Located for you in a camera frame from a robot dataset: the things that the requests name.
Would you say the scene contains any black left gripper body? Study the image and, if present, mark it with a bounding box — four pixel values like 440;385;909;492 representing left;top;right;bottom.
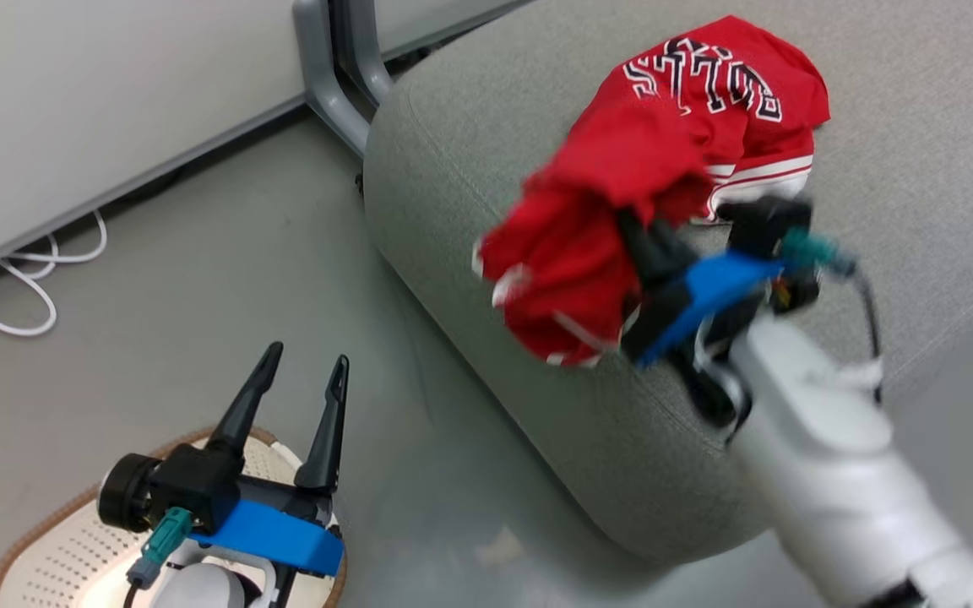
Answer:
233;477;340;529

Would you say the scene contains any teal camera connector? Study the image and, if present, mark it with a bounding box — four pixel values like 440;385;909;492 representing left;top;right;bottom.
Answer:
126;507;193;589
780;230;859;278

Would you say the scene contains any white looped floor cable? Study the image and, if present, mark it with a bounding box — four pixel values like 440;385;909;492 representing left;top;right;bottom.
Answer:
0;209;109;339

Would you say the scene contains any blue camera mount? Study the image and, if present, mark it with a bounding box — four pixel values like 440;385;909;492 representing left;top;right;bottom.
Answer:
634;252;787;368
189;498;345;578

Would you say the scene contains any teal right camera connector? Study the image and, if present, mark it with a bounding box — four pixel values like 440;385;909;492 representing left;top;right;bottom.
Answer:
780;230;859;278

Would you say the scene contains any white partition panel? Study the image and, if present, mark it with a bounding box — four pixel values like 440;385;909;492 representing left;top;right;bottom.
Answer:
0;0;530;285

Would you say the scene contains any grey fabric sofa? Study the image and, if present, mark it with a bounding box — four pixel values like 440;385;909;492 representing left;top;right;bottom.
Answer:
362;0;973;565

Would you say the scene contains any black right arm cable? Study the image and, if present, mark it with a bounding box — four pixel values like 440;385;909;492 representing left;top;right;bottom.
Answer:
850;266;886;406

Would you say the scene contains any grey metal partition foot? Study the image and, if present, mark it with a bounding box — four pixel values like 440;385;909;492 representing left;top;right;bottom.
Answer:
292;0;394;159

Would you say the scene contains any teal left camera connector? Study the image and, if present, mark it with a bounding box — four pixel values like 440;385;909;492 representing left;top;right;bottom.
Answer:
126;507;193;589

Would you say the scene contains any red basketball jersey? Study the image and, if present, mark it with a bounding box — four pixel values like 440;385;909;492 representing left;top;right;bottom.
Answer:
474;15;831;368

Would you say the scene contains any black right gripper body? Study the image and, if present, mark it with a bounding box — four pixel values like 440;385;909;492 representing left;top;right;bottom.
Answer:
664;279;822;428

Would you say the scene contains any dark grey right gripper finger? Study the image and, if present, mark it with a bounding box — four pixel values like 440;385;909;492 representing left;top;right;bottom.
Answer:
620;285;675;364
617;209;696;289

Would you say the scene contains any white perforated laundry basket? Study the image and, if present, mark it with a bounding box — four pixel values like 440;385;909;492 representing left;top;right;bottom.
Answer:
0;426;348;608

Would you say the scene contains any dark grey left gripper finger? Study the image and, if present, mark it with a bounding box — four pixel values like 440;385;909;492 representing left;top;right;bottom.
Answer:
295;355;351;497
206;341;285;463

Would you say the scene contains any blue right camera mount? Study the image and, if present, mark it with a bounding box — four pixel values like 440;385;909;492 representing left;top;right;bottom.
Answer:
634;252;787;368

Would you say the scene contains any blue left camera mount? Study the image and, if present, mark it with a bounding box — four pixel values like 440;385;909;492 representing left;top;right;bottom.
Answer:
189;498;345;578

